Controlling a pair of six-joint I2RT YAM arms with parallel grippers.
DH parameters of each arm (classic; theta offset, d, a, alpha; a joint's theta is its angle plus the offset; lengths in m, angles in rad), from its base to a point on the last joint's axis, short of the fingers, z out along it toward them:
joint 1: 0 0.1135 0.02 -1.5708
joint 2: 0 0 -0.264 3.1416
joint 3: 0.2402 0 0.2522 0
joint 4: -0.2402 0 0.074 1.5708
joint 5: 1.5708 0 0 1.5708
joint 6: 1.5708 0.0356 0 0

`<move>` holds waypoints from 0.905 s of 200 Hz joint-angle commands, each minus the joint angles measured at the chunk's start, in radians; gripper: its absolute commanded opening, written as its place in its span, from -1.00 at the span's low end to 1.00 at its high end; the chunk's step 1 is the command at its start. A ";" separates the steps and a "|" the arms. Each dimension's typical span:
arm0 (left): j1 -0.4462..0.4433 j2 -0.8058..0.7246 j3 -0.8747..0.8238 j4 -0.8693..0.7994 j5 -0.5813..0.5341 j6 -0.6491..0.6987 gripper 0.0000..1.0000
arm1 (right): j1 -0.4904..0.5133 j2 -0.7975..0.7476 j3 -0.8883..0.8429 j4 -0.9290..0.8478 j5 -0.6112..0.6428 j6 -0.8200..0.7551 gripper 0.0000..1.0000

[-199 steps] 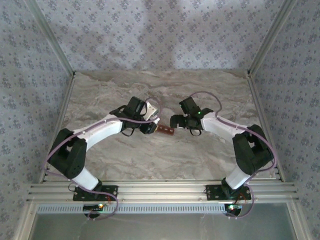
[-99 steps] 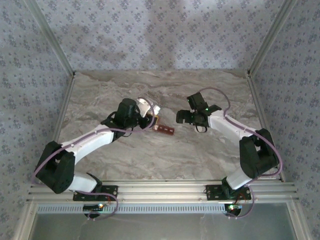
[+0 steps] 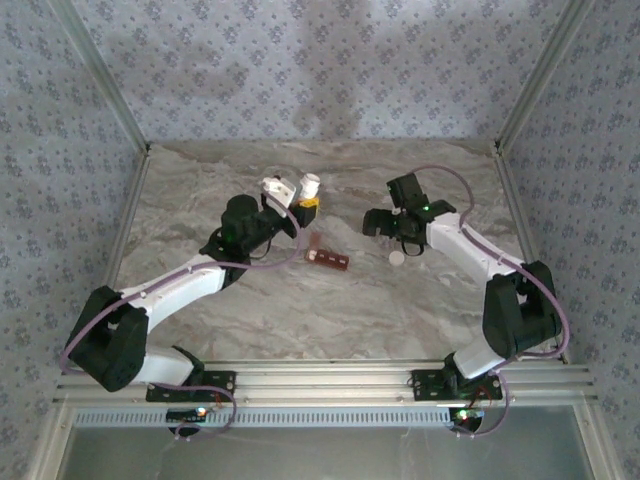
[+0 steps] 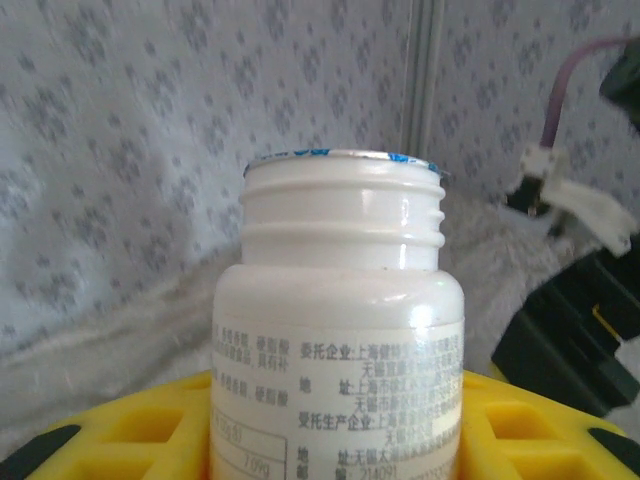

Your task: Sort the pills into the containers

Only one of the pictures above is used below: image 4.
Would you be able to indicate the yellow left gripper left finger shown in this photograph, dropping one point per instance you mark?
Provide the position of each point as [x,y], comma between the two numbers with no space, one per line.
[125,440]

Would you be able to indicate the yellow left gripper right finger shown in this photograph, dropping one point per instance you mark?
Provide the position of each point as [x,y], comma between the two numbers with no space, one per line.
[540,440]

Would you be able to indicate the white plastic pill bottle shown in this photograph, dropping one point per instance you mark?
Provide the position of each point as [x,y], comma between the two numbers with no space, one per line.
[340,300]

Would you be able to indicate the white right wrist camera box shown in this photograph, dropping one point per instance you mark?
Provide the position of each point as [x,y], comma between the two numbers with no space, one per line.
[580,200]

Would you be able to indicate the aluminium frame post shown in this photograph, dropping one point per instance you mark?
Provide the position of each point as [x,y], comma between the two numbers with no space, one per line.
[425,75]

